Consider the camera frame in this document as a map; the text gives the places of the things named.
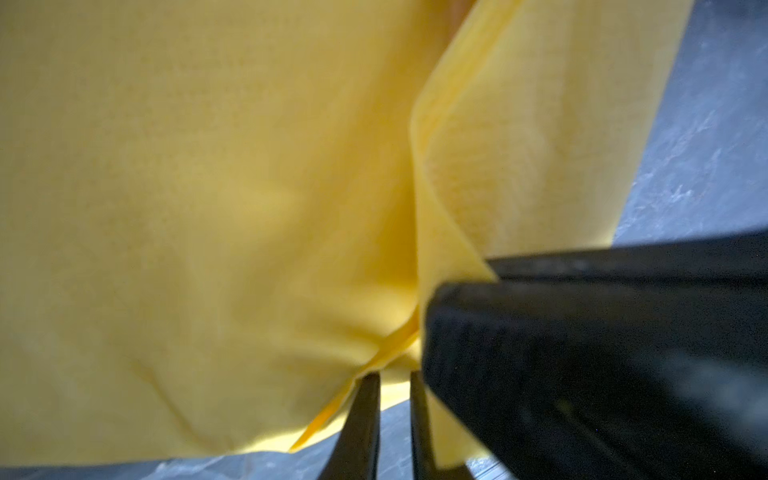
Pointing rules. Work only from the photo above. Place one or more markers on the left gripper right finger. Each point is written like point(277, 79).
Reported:
point(424, 467)

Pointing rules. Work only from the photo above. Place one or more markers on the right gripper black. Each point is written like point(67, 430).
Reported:
point(606, 381)

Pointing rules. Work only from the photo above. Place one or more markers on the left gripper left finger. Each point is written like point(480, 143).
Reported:
point(355, 454)

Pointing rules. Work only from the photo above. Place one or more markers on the yellow paper napkin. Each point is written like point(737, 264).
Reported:
point(217, 216)

